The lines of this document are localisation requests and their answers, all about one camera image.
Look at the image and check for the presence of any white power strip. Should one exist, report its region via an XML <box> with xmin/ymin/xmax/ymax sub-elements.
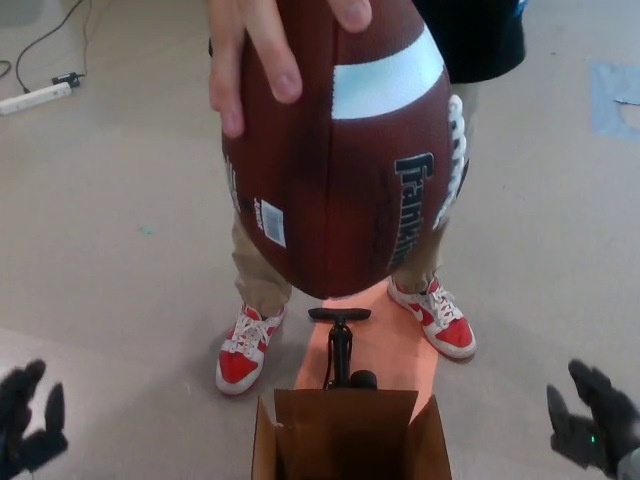
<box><xmin>0</xmin><ymin>81</ymin><xmax>75</xmax><ymax>117</ymax></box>

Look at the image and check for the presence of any blue tape floor patch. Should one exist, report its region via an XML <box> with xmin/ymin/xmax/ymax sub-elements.
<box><xmin>588</xmin><ymin>58</ymin><xmax>640</xmax><ymax>140</ymax></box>

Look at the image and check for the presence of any person left red white sneaker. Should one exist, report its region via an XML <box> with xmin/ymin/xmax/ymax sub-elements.
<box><xmin>386</xmin><ymin>277</ymin><xmax>478</xmax><ymax>361</ymax></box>

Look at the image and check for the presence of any long black floor cable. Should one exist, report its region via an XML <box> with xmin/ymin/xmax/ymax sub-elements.
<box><xmin>14</xmin><ymin>0</ymin><xmax>91</xmax><ymax>96</ymax></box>

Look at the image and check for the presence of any brown Franklin american football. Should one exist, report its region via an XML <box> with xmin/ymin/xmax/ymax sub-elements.
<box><xmin>220</xmin><ymin>0</ymin><xmax>473</xmax><ymax>303</ymax></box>

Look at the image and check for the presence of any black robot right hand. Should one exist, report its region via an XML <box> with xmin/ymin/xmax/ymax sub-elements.
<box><xmin>545</xmin><ymin>359</ymin><xmax>640</xmax><ymax>471</ymax></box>

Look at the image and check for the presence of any black hand air pump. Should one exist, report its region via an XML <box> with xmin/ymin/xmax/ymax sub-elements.
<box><xmin>306</xmin><ymin>306</ymin><xmax>379</xmax><ymax>392</ymax></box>

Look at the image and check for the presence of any thin black adapter cable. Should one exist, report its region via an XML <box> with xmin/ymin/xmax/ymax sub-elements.
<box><xmin>74</xmin><ymin>0</ymin><xmax>97</xmax><ymax>79</ymax></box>

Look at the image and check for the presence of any brown cardboard box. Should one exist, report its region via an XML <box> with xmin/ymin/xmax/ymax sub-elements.
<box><xmin>251</xmin><ymin>386</ymin><xmax>454</xmax><ymax>480</ymax></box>

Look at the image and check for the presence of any person right red white sneaker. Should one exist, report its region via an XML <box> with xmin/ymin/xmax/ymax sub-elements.
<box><xmin>215</xmin><ymin>301</ymin><xmax>288</xmax><ymax>397</ymax></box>

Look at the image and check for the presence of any person bare hand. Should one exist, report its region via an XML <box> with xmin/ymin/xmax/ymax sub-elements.
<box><xmin>207</xmin><ymin>0</ymin><xmax>374</xmax><ymax>138</ymax></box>

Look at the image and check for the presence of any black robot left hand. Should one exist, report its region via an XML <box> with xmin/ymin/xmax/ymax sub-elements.
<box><xmin>0</xmin><ymin>358</ymin><xmax>69</xmax><ymax>477</ymax></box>

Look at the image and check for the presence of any black shirt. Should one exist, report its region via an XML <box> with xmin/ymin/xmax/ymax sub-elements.
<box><xmin>413</xmin><ymin>0</ymin><xmax>530</xmax><ymax>87</ymax></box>

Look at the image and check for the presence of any person red white sneaker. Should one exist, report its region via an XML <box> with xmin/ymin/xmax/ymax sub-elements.
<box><xmin>386</xmin><ymin>277</ymin><xmax>478</xmax><ymax>361</ymax></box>
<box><xmin>215</xmin><ymin>301</ymin><xmax>288</xmax><ymax>397</ymax></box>

